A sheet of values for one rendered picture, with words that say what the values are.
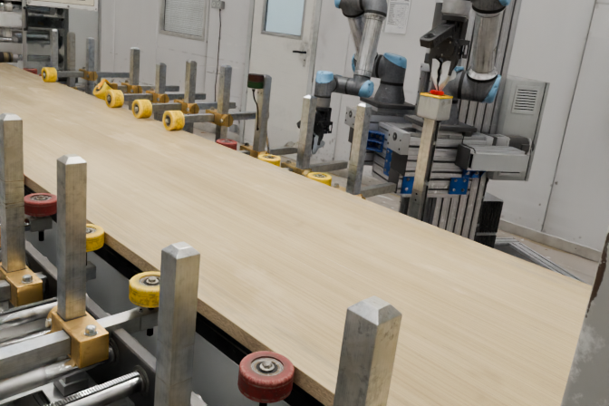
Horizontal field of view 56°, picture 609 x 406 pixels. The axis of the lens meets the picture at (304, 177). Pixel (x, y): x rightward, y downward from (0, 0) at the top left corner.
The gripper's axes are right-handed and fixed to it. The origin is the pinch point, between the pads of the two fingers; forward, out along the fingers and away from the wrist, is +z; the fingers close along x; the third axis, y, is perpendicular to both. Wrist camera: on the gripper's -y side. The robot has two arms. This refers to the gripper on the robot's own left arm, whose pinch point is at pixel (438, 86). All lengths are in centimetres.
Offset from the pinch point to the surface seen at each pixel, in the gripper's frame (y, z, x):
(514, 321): -49, 34, -55
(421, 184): -1.7, 29.2, -1.3
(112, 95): -24, 28, 152
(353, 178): -1.7, 34.8, 24.9
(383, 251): -44, 34, -21
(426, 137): -1.7, 15.0, -0.1
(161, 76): -1, 19, 149
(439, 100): -3.5, 3.4, -3.2
